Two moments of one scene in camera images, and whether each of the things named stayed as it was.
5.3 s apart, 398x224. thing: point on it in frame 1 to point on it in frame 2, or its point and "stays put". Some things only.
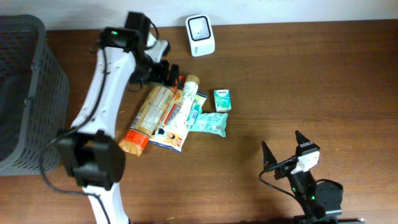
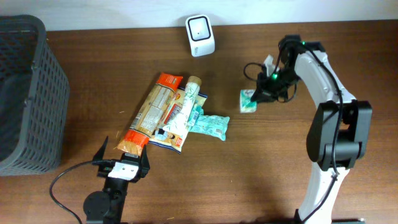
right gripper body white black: [283, 172] to [274, 89]
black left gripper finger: [175, 74] to [144, 163]
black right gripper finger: [268, 158] to [257, 96]
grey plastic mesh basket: [34, 96] stays put
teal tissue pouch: [211, 122] stays put
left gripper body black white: [147, 72] to [105, 170]
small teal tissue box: [222, 100] to [246, 104]
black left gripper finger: [165, 72] to [99, 154]
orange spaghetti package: [147, 119] stays put
